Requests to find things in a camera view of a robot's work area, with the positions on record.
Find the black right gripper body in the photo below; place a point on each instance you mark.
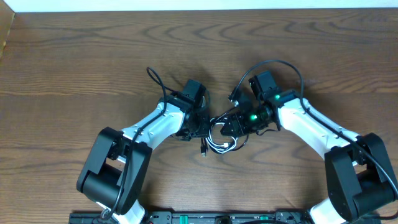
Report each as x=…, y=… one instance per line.
x=250, y=121

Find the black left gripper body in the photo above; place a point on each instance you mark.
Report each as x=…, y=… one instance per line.
x=198, y=127

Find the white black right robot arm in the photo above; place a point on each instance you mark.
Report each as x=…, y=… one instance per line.
x=359, y=174

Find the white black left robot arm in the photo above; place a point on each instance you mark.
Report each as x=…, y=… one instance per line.
x=114, y=171

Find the brown wooden side panel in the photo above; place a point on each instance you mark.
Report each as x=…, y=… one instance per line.
x=7, y=16

